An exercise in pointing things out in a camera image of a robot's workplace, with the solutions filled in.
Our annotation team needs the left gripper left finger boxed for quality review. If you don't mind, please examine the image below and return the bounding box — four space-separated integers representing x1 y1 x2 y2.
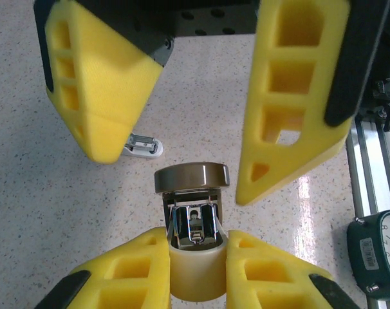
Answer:
33 226 172 309

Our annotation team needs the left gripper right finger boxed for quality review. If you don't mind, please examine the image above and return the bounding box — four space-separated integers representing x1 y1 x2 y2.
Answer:
225 229 360 309

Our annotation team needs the pink and white stapler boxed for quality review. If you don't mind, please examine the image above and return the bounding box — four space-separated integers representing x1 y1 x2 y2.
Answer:
123 133 164 161

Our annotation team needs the brown and cream stapler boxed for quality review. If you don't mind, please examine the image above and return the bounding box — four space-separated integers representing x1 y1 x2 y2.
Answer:
154 162 230 303

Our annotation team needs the green alarm clock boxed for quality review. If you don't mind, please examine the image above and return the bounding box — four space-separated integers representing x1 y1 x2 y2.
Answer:
346 210 390 302

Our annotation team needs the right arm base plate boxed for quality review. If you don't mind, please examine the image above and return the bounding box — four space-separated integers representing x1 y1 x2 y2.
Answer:
358 79 390 133

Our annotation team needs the aluminium mounting rail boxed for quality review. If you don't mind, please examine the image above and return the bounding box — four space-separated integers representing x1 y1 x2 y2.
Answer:
345 80 390 309

